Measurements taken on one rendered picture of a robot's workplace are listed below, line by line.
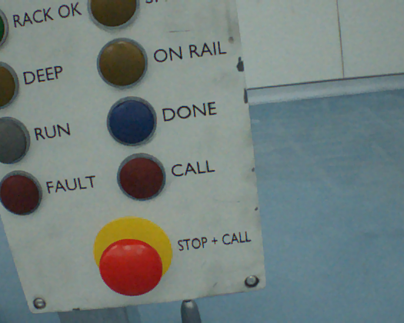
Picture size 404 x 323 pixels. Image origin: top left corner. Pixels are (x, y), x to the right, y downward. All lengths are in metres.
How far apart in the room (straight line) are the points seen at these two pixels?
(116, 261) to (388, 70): 3.89
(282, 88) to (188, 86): 3.71
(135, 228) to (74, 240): 0.04
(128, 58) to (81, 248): 0.13
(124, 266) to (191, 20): 0.15
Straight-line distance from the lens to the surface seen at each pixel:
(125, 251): 0.38
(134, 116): 0.36
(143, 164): 0.37
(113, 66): 0.35
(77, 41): 0.36
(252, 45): 3.99
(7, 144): 0.38
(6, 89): 0.37
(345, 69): 4.13
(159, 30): 0.36
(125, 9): 0.35
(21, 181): 0.39
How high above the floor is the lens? 1.16
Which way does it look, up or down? 21 degrees down
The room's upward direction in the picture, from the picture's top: 8 degrees counter-clockwise
